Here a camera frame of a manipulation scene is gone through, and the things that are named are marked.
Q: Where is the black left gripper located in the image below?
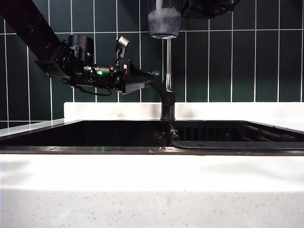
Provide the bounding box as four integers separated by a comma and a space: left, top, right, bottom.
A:
82, 58, 160, 96

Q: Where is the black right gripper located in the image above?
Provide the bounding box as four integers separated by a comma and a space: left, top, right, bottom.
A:
181, 0, 238, 19

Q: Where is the grey faucet lever handle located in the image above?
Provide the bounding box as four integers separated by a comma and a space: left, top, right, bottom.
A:
148, 78, 177, 106

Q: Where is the clear glass mug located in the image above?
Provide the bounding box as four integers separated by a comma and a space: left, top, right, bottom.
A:
147, 0, 188, 39

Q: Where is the dark metal gooseneck faucet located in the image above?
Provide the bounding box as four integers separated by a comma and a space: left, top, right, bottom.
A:
161, 38, 176, 122

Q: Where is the black sink basin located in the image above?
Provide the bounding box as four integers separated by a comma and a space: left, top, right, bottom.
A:
0, 120, 304, 156

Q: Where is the white counter backsplash ledge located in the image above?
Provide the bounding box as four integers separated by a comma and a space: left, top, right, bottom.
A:
63, 102, 304, 121

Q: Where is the black slatted drain rack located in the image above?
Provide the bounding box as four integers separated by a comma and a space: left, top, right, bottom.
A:
171, 122, 304, 150

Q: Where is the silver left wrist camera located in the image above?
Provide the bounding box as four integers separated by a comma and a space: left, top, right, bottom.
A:
114, 35, 130, 59

